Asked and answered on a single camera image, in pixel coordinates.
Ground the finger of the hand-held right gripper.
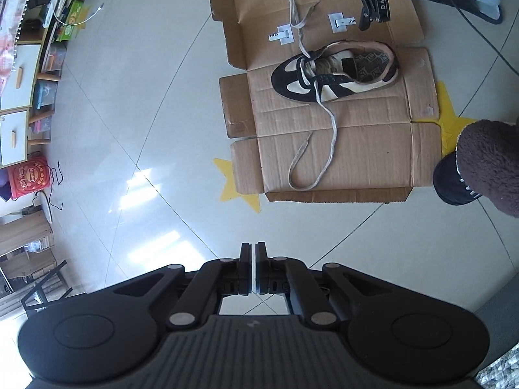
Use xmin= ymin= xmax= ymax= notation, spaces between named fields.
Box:
xmin=358 ymin=6 xmax=382 ymax=32

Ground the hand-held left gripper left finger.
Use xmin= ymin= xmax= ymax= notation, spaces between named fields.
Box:
xmin=114 ymin=243 xmax=253 ymax=330

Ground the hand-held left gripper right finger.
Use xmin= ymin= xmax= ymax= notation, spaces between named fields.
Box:
xmin=254 ymin=242 xmax=391 ymax=330

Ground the black and beige shoe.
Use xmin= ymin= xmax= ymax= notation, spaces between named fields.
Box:
xmin=270 ymin=41 xmax=402 ymax=104

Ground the beige shoelace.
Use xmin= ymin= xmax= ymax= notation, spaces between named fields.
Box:
xmin=286 ymin=0 xmax=338 ymax=191

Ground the white paper label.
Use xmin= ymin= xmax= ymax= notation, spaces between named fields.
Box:
xmin=268 ymin=24 xmax=293 ymax=45
xmin=328 ymin=13 xmax=356 ymax=33

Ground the large yellow star sticker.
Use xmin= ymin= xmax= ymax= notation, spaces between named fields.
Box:
xmin=213 ymin=157 xmax=262 ymax=213
xmin=417 ymin=81 xmax=479 ymax=155

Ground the flattened cardboard box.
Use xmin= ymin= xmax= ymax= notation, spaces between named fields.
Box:
xmin=207 ymin=0 xmax=442 ymax=203

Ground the brown fuzzy slipper foot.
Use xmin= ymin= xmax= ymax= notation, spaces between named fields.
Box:
xmin=454 ymin=118 xmax=519 ymax=220

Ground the clear storage bin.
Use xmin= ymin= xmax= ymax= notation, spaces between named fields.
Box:
xmin=41 ymin=42 xmax=67 ymax=74
xmin=31 ymin=79 xmax=58 ymax=111
xmin=25 ymin=113 xmax=54 ymax=143

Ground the purple bag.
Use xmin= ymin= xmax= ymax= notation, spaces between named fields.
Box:
xmin=0 ymin=168 xmax=13 ymax=202

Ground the green storage box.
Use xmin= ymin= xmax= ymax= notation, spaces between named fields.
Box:
xmin=54 ymin=0 xmax=89 ymax=42

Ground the white cabinet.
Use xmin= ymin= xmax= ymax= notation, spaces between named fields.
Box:
xmin=0 ymin=42 xmax=43 ymax=167

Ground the pink printed table cover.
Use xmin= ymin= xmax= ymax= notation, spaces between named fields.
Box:
xmin=0 ymin=0 xmax=43 ymax=74

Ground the white charging cable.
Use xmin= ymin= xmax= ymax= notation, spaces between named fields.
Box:
xmin=26 ymin=0 xmax=105 ymax=30

